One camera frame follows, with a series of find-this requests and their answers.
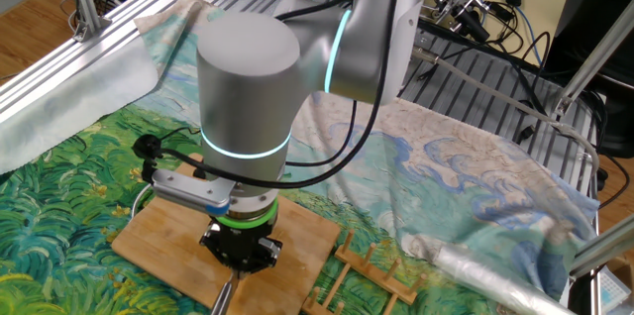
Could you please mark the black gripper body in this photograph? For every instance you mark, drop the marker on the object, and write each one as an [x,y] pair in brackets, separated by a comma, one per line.
[243,243]

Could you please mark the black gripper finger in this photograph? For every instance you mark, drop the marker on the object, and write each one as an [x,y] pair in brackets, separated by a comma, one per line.
[209,241]
[270,251]

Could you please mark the steel cleaver knife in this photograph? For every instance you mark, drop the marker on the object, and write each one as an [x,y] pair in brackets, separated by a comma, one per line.
[224,299]

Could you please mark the bamboo cutting board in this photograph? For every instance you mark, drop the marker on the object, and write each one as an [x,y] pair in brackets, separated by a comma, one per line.
[168,250]

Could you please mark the wooden peg dish rack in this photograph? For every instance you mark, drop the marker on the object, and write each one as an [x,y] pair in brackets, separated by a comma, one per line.
[376,273]

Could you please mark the painted landscape tablecloth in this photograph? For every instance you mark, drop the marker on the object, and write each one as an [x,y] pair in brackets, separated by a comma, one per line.
[446,166]

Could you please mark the clear plastic wrap roll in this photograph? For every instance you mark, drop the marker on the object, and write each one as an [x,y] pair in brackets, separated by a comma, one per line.
[485,275]

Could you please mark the black computer case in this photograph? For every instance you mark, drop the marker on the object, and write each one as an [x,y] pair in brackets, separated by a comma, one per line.
[604,8]

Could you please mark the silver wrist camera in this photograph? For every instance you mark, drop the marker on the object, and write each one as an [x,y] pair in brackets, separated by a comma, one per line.
[188,191]

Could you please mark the black camera on mount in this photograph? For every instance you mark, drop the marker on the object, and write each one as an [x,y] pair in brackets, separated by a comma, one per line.
[473,25]

